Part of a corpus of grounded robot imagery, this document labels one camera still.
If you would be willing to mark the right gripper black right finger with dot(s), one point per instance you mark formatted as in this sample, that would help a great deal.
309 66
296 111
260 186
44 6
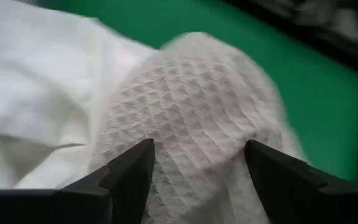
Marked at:
306 202

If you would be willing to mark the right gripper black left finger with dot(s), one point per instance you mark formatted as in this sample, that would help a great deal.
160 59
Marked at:
89 205

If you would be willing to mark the white towel orange plaid stripes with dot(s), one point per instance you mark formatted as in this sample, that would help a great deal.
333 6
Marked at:
42 77

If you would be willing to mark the white waffle towel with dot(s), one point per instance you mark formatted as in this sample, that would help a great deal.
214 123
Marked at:
197 109

